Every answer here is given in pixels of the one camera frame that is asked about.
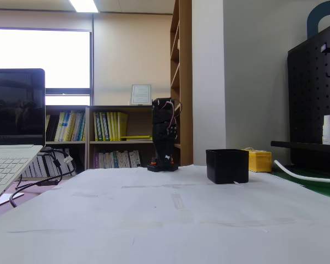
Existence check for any black cable with white connector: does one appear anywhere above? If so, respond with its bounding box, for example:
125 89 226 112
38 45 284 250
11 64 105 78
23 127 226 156
15 150 78 191

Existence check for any flat yellow book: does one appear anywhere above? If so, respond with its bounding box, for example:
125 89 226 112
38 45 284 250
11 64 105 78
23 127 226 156
120 135 152 141

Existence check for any dark teal arched board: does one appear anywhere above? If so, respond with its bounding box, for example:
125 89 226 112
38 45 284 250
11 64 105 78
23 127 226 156
306 0 330 40

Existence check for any framed certificate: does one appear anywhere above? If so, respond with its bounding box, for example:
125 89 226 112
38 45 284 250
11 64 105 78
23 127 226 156
130 84 152 106

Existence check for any white card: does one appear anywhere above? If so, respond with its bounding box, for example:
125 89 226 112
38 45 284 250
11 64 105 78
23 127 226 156
0 192 25 207

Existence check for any black shelf rail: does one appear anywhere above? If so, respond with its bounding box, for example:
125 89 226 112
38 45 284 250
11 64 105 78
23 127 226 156
270 140 330 153

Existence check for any low dark wooden bookshelf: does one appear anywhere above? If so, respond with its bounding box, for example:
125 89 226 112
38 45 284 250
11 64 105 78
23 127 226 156
85 104 168 170
45 105 89 180

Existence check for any black pegboard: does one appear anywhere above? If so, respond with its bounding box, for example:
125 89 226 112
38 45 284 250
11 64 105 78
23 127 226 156
287 18 330 173

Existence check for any ceiling light panel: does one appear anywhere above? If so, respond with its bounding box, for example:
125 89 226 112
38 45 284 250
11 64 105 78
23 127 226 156
68 0 100 13

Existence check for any window with dark frame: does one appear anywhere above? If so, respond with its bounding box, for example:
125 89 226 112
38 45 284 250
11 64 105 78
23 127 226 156
0 26 94 107

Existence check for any white power cable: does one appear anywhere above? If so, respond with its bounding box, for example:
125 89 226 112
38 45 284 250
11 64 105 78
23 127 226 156
273 159 330 186

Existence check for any red servo wire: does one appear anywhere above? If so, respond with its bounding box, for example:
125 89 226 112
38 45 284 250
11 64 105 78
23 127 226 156
164 99 183 131

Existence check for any yellow cardboard box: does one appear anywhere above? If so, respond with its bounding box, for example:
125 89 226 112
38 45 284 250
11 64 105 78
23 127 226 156
241 147 273 173

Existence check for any wide yellow binder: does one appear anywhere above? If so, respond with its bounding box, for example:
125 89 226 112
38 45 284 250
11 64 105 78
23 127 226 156
117 112 129 142

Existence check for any black square cup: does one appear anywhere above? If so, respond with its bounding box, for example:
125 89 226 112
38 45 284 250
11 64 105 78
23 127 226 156
205 148 250 185

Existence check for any tall brown wooden bookshelf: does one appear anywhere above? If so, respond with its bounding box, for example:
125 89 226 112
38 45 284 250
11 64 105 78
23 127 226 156
169 0 194 167

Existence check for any thick black cable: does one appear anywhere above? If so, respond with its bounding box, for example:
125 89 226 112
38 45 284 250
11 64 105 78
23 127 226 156
9 148 64 209

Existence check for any white plastic bottle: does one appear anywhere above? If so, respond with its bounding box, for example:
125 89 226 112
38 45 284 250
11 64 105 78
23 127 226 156
321 114 330 146

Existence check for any white laptop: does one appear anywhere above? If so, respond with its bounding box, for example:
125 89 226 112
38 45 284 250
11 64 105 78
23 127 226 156
0 68 46 210

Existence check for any green desk mat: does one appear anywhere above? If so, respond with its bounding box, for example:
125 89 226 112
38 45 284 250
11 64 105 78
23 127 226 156
269 169 330 201

